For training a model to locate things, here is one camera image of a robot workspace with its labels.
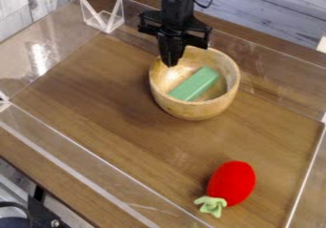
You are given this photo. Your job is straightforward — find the black table clamp bracket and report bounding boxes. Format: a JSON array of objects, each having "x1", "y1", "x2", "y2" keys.
[{"x1": 28, "y1": 187, "x2": 71, "y2": 228}]

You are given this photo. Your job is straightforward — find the black cable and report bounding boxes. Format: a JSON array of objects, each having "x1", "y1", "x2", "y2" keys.
[{"x1": 0, "y1": 200, "x2": 31, "y2": 228}]

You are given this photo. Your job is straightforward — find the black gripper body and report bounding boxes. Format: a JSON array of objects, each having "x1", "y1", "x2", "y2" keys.
[{"x1": 139, "y1": 10, "x2": 211, "y2": 50}]

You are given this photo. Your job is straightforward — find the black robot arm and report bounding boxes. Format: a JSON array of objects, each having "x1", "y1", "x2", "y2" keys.
[{"x1": 139, "y1": 0, "x2": 212, "y2": 67}]

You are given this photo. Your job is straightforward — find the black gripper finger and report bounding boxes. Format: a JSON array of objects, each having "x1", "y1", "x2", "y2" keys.
[
  {"x1": 171, "y1": 36, "x2": 184, "y2": 66},
  {"x1": 158, "y1": 36, "x2": 171, "y2": 66}
]

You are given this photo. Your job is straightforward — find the clear acrylic tray walls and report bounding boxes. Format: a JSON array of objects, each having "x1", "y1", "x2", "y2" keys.
[{"x1": 0, "y1": 4, "x2": 323, "y2": 228}]

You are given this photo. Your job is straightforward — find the green rectangular block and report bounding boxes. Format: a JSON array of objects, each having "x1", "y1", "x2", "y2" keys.
[{"x1": 168, "y1": 67, "x2": 220, "y2": 101}]

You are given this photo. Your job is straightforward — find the red plush strawberry toy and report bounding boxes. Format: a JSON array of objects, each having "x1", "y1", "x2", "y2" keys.
[{"x1": 194, "y1": 160, "x2": 256, "y2": 218}]

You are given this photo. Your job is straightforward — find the brown wooden bowl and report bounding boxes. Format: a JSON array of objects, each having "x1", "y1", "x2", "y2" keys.
[{"x1": 150, "y1": 46, "x2": 240, "y2": 121}]

